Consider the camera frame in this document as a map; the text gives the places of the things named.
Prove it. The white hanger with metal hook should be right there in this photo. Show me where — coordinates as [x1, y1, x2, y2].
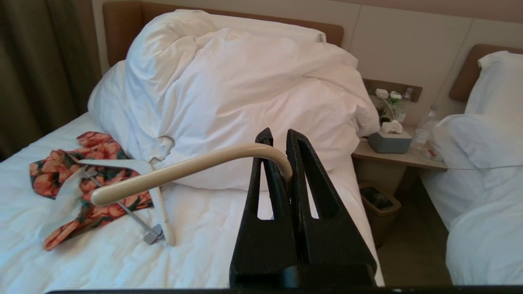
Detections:
[39, 137, 177, 247]

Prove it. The brown waste bin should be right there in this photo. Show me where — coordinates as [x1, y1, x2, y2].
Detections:
[360, 184, 402, 247]

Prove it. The white wire hanger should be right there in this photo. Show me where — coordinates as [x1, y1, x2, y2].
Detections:
[91, 143, 294, 207]

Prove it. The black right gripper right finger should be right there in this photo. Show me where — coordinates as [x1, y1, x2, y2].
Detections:
[286, 129, 377, 287]

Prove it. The white charging cable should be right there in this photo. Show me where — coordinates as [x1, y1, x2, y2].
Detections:
[443, 163, 523, 171]

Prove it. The brown curtain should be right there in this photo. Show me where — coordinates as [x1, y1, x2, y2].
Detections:
[0, 0, 103, 162]

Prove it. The wooden wall socket panel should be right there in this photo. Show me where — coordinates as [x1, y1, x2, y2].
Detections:
[363, 78, 422, 102]

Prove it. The brown wooden headboard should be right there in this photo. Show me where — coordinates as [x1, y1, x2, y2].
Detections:
[449, 44, 523, 102]
[102, 0, 344, 68]

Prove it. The wooden nightstand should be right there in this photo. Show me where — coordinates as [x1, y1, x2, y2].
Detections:
[352, 125, 449, 196]

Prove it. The grey tissue box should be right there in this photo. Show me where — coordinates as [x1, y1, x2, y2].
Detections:
[368, 120, 413, 154]

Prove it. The white duvet bed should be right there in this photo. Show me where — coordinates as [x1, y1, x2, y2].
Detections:
[421, 112, 523, 286]

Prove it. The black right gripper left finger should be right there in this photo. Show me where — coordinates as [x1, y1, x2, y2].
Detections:
[230, 128, 306, 288]

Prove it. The white sheeted bed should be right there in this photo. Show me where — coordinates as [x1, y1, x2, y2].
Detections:
[0, 112, 385, 288]

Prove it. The clear water bottle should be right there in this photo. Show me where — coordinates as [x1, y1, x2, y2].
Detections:
[394, 87, 413, 123]
[413, 105, 440, 148]

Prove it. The clear plastic bag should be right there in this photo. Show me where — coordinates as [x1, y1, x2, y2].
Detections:
[411, 141, 446, 162]

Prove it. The white pillow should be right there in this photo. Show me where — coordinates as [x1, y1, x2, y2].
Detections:
[88, 9, 380, 192]
[465, 51, 523, 119]

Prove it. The orange floral garment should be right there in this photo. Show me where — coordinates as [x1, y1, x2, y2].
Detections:
[29, 131, 154, 252]

